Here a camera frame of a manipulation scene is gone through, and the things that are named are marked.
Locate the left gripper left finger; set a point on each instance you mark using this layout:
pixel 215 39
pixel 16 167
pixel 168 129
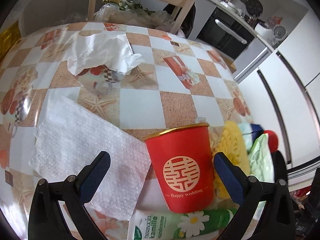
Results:
pixel 46 220

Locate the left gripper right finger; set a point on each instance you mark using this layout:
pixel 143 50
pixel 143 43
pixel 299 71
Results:
pixel 277 220

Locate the green snack bag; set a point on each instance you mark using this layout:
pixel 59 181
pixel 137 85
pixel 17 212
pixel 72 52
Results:
pixel 259 155

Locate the white paper towel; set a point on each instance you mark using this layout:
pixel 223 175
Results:
pixel 71 137

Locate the blue plastic bag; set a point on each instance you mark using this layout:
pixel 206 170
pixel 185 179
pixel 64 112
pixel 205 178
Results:
pixel 257 130

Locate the yellow corrugated sponge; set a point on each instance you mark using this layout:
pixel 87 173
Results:
pixel 229 140

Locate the chamomile hand cream tube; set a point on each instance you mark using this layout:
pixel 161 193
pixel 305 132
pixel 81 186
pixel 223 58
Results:
pixel 169 225

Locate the red paper cup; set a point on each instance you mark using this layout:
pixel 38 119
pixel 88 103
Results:
pixel 182 160

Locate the black trash bin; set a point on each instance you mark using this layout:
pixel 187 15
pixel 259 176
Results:
pixel 280 168

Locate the red plastic stool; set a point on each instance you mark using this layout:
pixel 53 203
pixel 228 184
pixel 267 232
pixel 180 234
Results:
pixel 273 142

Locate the white refrigerator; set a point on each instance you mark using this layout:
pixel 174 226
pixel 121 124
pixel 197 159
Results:
pixel 283 95

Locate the crumpled white paper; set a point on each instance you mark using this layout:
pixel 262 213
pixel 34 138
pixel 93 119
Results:
pixel 115 52

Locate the checkered tablecloth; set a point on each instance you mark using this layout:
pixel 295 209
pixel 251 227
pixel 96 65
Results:
pixel 178 81

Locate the gold foil bag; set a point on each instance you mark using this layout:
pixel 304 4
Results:
pixel 8 38

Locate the white rice cooker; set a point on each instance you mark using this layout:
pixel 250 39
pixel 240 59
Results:
pixel 264 30

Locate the black built-in oven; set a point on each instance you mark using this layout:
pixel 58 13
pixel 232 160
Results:
pixel 226 34

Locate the black jacket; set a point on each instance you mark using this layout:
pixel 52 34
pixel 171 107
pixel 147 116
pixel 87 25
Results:
pixel 188 22

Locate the vegetables in plastic bag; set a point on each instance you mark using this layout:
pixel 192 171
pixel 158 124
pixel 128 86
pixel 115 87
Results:
pixel 130 13

